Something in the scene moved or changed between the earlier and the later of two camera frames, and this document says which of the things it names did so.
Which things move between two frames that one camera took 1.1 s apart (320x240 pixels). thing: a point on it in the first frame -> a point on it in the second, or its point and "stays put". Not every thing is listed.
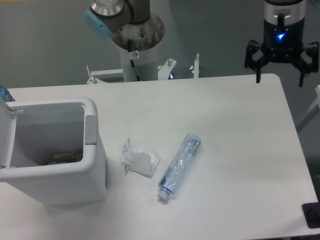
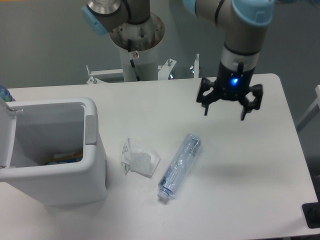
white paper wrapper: (138, 160) stays put
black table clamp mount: (311, 212) stays put
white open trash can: (52, 144) stays put
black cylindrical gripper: (284, 25) -> (235, 72)
